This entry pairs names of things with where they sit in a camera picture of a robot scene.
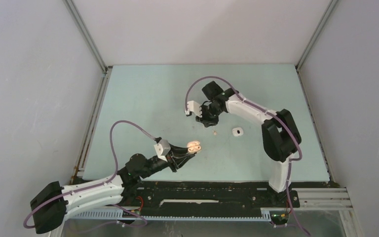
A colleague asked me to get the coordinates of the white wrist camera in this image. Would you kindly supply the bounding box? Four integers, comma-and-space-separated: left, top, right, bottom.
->
185, 101, 202, 118
154, 137, 171, 161

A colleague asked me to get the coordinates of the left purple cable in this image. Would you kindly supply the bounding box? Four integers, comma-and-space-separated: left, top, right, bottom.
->
23, 120, 159, 229

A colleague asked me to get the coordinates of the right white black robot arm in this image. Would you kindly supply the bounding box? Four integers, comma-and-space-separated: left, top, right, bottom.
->
185, 81, 302, 206

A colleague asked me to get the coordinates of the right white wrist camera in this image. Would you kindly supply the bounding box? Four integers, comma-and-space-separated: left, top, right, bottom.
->
185, 101, 202, 118

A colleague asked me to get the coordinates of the white slotted cable duct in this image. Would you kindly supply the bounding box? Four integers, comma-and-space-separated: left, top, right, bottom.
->
71, 209, 271, 222

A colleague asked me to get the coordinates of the pink earbud charging case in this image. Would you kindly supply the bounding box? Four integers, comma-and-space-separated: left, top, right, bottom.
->
187, 141, 202, 154

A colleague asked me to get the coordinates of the aluminium frame rail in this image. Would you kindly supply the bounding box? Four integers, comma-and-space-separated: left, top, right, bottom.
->
261, 188, 354, 211

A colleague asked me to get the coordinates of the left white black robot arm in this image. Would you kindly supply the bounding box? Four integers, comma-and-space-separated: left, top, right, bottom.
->
30, 139, 201, 234

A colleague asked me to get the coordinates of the white earbud charging case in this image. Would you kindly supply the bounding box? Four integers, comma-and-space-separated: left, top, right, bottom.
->
232, 127, 244, 137

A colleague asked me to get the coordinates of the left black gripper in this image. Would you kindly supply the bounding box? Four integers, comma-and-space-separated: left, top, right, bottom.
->
140, 143, 194, 179

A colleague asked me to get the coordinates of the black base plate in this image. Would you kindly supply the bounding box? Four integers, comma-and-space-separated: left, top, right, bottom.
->
118, 181, 299, 217

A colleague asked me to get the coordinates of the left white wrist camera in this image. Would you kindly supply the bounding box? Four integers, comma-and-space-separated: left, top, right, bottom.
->
154, 137, 171, 161

